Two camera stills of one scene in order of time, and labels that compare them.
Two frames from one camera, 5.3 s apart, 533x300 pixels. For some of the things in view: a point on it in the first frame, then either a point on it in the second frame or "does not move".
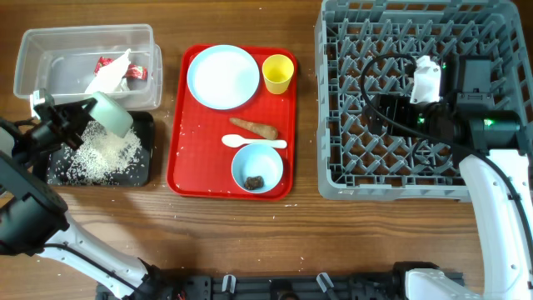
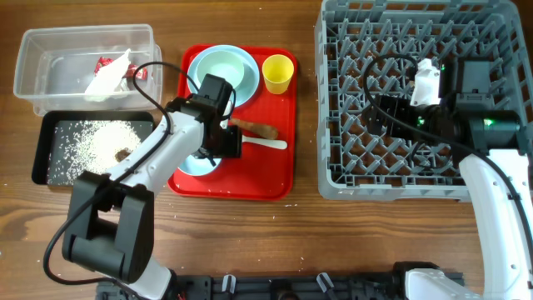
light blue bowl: (257, 160) → (197, 167)
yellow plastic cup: (277, 72) does not move
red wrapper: (102, 62) does not move
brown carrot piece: (264, 131) does not move
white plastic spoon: (232, 141) does not move
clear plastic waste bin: (61, 61) does not move
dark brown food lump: (253, 182) → (122, 154)
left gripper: (72, 116) → (232, 147)
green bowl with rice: (107, 114) → (222, 64)
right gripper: (398, 105) does not move
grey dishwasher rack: (368, 48) does not move
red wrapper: (136, 72) does not move
